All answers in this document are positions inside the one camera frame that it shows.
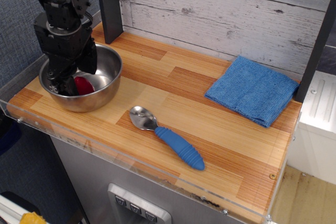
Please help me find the yellow black object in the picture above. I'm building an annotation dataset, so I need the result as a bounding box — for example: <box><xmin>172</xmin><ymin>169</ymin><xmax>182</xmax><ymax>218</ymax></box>
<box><xmin>19</xmin><ymin>212</ymin><xmax>47</xmax><ymax>224</ymax></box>

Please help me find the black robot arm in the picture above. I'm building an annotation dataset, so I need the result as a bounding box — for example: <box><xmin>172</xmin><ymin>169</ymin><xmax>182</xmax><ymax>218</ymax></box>
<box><xmin>34</xmin><ymin>0</ymin><xmax>97</xmax><ymax>97</ymax></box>

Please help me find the white side cabinet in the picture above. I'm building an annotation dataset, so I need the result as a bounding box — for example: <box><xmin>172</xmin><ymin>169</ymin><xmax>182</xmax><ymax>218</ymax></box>
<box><xmin>287</xmin><ymin>71</ymin><xmax>335</xmax><ymax>184</ymax></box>

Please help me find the red toy strawberry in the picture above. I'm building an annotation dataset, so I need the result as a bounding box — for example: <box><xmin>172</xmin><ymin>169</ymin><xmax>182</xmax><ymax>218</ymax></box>
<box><xmin>74</xmin><ymin>77</ymin><xmax>95</xmax><ymax>95</ymax></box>

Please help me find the dark grey right post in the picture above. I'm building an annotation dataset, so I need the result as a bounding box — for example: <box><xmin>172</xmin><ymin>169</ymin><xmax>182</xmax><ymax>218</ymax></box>
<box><xmin>295</xmin><ymin>0</ymin><xmax>335</xmax><ymax>103</ymax></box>

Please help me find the blue handled metal spoon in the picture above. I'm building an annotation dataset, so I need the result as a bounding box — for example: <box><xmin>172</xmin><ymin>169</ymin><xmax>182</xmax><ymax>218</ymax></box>
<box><xmin>129</xmin><ymin>106</ymin><xmax>205</xmax><ymax>170</ymax></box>

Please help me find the folded blue rag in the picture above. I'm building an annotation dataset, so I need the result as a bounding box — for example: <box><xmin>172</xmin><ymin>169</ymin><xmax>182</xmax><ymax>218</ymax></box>
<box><xmin>204</xmin><ymin>56</ymin><xmax>299</xmax><ymax>128</ymax></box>

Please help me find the stainless steel bowl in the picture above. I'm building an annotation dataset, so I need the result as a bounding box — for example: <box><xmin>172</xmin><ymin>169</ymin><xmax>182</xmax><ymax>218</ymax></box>
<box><xmin>39</xmin><ymin>44</ymin><xmax>122</xmax><ymax>112</ymax></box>

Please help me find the dark grey post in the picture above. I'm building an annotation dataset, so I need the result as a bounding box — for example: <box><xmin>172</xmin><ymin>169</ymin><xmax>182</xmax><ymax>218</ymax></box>
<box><xmin>295</xmin><ymin>0</ymin><xmax>335</xmax><ymax>103</ymax></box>
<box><xmin>99</xmin><ymin>0</ymin><xmax>123</xmax><ymax>44</ymax></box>

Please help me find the dark grey left post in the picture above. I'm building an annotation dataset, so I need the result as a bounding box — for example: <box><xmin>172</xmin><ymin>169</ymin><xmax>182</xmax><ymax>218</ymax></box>
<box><xmin>99</xmin><ymin>0</ymin><xmax>123</xmax><ymax>44</ymax></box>

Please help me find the stainless steel cabinet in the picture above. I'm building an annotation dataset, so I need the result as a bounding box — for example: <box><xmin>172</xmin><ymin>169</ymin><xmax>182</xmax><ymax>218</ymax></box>
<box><xmin>52</xmin><ymin>137</ymin><xmax>266</xmax><ymax>223</ymax></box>

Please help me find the silver button control panel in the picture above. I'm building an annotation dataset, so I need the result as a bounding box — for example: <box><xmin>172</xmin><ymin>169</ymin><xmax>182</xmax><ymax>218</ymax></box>
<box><xmin>108</xmin><ymin>183</ymin><xmax>172</xmax><ymax>223</ymax></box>

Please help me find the clear acrylic guard rail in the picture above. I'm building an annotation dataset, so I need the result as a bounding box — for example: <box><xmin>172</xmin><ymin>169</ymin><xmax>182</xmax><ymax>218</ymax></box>
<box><xmin>0</xmin><ymin>11</ymin><xmax>302</xmax><ymax>224</ymax></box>

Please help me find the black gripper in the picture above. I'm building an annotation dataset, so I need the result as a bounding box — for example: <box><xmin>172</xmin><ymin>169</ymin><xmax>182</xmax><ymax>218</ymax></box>
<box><xmin>34</xmin><ymin>14</ymin><xmax>97</xmax><ymax>96</ymax></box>

